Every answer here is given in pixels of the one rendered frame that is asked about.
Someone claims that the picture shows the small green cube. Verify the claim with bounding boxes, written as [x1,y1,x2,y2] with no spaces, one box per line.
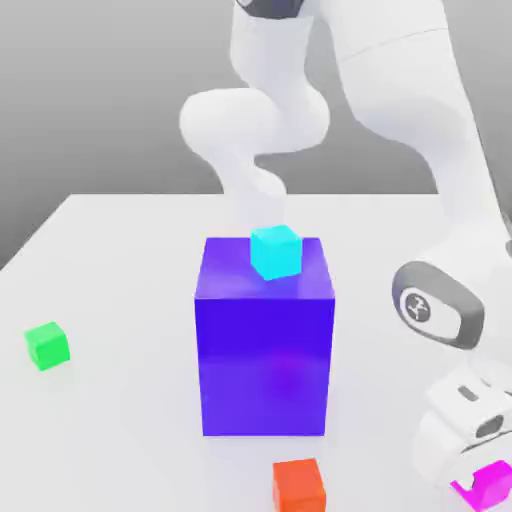
[23,321,72,372]

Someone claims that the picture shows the small magenta cube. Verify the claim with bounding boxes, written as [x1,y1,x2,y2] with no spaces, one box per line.
[449,459,512,512]

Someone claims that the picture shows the small cyan cube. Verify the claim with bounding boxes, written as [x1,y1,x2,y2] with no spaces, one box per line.
[249,224,303,282]

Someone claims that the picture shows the large blue box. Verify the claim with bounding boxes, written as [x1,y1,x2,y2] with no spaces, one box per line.
[193,236,336,438]

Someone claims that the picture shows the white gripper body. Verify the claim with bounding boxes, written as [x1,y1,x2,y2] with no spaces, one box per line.
[411,411,512,511]

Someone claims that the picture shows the small orange cube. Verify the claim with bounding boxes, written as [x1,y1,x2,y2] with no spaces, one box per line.
[272,458,327,512]

